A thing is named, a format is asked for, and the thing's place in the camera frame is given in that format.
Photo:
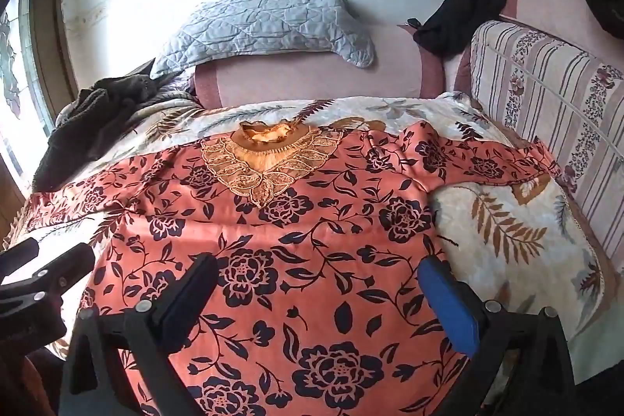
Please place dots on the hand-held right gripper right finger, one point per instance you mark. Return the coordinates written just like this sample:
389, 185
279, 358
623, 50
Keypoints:
448, 299

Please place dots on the dark grey cloth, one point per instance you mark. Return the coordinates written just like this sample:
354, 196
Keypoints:
83, 123

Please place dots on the striped floral sofa cushion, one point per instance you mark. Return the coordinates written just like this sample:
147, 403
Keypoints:
551, 143

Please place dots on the pink sofa cushion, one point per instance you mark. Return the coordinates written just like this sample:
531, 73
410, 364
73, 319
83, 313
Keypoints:
317, 75
551, 6

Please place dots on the window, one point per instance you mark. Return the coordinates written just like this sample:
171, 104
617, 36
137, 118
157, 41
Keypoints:
19, 70

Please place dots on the grey quilted pillow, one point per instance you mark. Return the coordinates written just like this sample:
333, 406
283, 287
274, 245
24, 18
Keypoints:
263, 21

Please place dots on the black garment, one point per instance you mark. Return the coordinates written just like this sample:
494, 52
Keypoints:
468, 6

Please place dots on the orange floral blouse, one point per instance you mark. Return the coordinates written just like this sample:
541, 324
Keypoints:
317, 226

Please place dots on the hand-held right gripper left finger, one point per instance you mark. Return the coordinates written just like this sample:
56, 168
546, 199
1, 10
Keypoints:
181, 312

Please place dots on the purple striped cloth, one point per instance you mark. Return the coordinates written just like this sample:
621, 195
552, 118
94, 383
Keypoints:
175, 87

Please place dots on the leaf print blanket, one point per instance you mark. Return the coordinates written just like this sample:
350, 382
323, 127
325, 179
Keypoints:
512, 221

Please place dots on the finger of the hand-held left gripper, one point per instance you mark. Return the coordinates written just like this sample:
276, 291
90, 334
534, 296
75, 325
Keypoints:
19, 257
58, 272

